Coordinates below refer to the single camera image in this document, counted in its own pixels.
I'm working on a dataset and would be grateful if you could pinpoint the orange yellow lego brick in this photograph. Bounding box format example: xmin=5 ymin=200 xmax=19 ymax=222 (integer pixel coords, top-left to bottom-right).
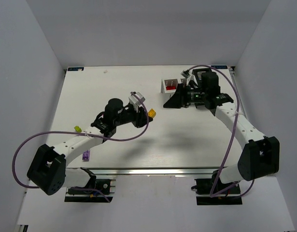
xmin=148 ymin=109 xmax=156 ymax=118

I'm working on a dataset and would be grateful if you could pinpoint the red lego brick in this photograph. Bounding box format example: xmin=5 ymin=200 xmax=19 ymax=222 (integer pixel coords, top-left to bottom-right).
xmin=166 ymin=86 xmax=176 ymax=91

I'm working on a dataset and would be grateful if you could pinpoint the small green lego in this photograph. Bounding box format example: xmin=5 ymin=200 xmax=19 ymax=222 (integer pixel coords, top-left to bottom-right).
xmin=74 ymin=126 xmax=82 ymax=132

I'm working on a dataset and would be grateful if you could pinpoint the purple lego brick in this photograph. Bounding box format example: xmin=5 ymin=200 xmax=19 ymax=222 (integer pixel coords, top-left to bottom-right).
xmin=82 ymin=150 xmax=90 ymax=161

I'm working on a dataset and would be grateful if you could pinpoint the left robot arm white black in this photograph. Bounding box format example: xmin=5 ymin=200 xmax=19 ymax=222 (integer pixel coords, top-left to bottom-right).
xmin=27 ymin=92 xmax=153 ymax=196

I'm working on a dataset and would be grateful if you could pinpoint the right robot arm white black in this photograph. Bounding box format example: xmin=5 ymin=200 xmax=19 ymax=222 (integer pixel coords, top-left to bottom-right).
xmin=163 ymin=69 xmax=280 ymax=184

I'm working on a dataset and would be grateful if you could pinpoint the white double bin container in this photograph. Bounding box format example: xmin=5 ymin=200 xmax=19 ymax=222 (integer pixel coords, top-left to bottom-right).
xmin=161 ymin=78 xmax=186 ymax=104

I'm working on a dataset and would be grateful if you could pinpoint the black double bin container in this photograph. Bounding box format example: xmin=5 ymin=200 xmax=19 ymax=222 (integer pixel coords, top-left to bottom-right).
xmin=192 ymin=68 xmax=218 ymax=87

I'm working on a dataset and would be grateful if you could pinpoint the blue label right corner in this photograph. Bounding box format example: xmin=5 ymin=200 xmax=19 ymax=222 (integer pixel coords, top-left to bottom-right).
xmin=211 ymin=65 xmax=228 ymax=69

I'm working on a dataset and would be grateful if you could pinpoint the blue label corner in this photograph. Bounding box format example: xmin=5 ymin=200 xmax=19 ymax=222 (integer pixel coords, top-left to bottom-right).
xmin=67 ymin=67 xmax=84 ymax=72
xmin=211 ymin=65 xmax=228 ymax=69

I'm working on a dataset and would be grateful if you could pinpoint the blue label left corner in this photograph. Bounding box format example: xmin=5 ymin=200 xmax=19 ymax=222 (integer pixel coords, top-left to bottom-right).
xmin=67 ymin=67 xmax=84 ymax=72

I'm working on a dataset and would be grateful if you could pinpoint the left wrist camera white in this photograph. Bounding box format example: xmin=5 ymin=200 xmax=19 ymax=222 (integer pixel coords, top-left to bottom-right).
xmin=128 ymin=92 xmax=145 ymax=112

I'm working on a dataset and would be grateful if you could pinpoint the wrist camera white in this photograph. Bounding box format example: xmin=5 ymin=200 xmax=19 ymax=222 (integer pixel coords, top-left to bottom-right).
xmin=128 ymin=92 xmax=145 ymax=112
xmin=181 ymin=70 xmax=193 ymax=86

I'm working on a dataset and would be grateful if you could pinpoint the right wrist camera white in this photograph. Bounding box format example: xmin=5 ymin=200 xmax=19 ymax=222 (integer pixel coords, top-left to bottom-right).
xmin=181 ymin=70 xmax=193 ymax=86

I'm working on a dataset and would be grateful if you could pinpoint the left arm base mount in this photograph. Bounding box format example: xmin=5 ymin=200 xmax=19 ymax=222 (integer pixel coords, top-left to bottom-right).
xmin=64 ymin=168 xmax=116 ymax=203

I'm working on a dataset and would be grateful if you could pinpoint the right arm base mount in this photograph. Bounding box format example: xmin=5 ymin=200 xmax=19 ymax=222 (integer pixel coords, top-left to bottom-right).
xmin=191 ymin=171 xmax=243 ymax=206

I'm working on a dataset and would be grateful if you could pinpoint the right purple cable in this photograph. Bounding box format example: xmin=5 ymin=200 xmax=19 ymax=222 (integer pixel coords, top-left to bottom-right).
xmin=186 ymin=64 xmax=255 ymax=198

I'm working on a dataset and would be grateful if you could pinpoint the purple cable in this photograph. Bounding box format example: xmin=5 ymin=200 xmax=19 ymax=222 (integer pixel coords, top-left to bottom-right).
xmin=12 ymin=91 xmax=149 ymax=203
xmin=186 ymin=64 xmax=255 ymax=198

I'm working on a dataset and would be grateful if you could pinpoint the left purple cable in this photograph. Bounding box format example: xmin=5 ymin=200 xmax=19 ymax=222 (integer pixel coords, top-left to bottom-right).
xmin=12 ymin=91 xmax=149 ymax=203

